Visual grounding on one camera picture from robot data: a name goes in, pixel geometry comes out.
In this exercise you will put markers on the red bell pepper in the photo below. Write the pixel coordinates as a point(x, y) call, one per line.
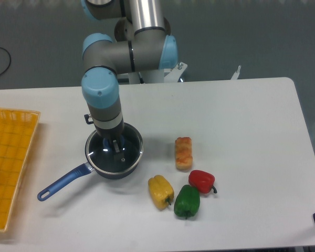
point(203, 181)

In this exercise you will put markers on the toy bread loaf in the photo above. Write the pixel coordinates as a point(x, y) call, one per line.
point(183, 153)

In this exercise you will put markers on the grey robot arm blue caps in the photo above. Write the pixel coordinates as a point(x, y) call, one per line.
point(147, 47)

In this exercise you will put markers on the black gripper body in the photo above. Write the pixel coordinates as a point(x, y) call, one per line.
point(108, 126)

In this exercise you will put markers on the yellow bell pepper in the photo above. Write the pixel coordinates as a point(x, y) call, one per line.
point(161, 192)

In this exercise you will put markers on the yellow plastic basket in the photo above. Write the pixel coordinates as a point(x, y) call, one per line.
point(17, 130)

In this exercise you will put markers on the glass pot lid blue knob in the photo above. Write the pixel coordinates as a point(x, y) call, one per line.
point(102, 159)

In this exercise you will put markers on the green bell pepper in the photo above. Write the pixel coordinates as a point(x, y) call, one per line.
point(187, 202)

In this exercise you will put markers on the dark blue saucepan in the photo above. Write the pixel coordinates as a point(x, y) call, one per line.
point(79, 171)

